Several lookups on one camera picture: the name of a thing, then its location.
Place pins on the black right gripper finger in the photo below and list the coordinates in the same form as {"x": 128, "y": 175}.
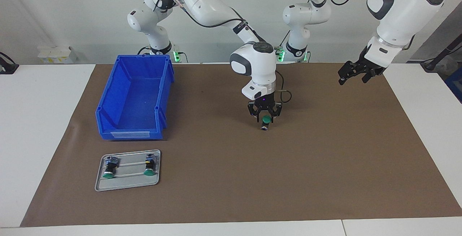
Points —
{"x": 253, "y": 111}
{"x": 277, "y": 110}

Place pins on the white wall box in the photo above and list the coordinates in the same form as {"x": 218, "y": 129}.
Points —
{"x": 54, "y": 53}

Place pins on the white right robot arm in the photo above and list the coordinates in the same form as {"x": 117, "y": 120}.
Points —
{"x": 205, "y": 1}

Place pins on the silver metal tray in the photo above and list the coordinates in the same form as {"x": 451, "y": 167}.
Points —
{"x": 126, "y": 182}

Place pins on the blue crate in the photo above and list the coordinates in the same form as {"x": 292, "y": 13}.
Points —
{"x": 455, "y": 84}

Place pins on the brown table mat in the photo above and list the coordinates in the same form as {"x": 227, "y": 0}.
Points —
{"x": 288, "y": 174}

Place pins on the black table clamp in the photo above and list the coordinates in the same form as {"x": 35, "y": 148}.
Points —
{"x": 7, "y": 68}

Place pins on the green push button switch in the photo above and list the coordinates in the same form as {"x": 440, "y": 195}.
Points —
{"x": 149, "y": 167}
{"x": 266, "y": 119}
{"x": 109, "y": 169}

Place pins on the black stand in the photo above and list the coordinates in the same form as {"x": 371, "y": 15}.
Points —
{"x": 438, "y": 57}

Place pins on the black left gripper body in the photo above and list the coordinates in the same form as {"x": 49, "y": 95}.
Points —
{"x": 371, "y": 64}

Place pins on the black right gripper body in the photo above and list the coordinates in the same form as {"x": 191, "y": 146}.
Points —
{"x": 264, "y": 104}

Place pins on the blue plastic storage bin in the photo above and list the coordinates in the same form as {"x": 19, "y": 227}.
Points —
{"x": 126, "y": 95}

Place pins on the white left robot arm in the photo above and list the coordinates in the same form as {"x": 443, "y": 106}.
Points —
{"x": 400, "y": 8}

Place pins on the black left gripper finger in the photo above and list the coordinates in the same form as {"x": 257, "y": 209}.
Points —
{"x": 350, "y": 70}
{"x": 370, "y": 76}

